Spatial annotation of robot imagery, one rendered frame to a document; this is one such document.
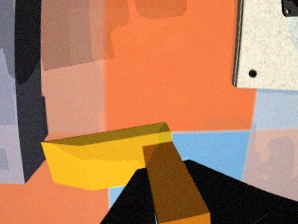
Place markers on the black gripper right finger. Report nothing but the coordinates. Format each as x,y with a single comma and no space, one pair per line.
231,201

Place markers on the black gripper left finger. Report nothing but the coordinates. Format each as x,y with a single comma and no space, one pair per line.
135,203

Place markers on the yellow wheel chock with orange handle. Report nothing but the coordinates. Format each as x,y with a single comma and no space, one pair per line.
110,158

